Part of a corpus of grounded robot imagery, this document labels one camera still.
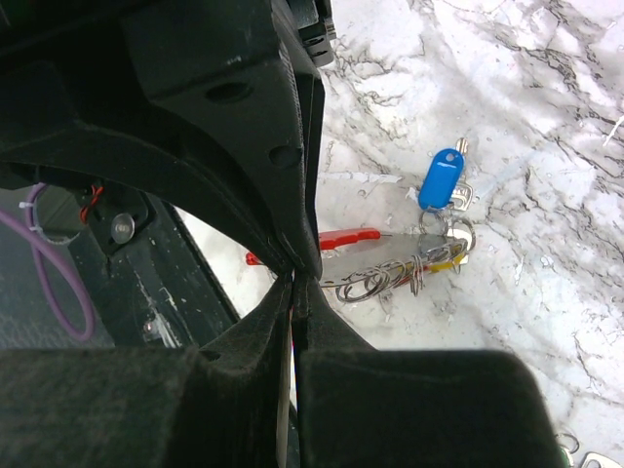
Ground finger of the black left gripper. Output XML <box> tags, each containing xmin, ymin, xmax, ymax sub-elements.
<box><xmin>121</xmin><ymin>0</ymin><xmax>327</xmax><ymax>277</ymax></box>

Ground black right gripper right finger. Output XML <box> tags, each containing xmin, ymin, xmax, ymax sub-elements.
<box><xmin>292</xmin><ymin>275</ymin><xmax>565</xmax><ymax>467</ymax></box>

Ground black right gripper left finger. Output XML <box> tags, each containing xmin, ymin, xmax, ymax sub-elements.
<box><xmin>1</xmin><ymin>279</ymin><xmax>292</xmax><ymax>467</ymax></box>

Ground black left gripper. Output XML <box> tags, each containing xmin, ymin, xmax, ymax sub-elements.
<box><xmin>1</xmin><ymin>1</ymin><xmax>335</xmax><ymax>272</ymax></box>

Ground metal key organizer red handle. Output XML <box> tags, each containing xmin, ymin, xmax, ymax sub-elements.
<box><xmin>245</xmin><ymin>214</ymin><xmax>478</xmax><ymax>306</ymax></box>

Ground blue plastic key tag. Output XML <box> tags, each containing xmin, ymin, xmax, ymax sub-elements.
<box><xmin>417</xmin><ymin>148</ymin><xmax>464</xmax><ymax>211</ymax></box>

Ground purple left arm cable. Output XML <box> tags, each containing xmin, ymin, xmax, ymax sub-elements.
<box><xmin>0</xmin><ymin>182</ymin><xmax>97</xmax><ymax>342</ymax></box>

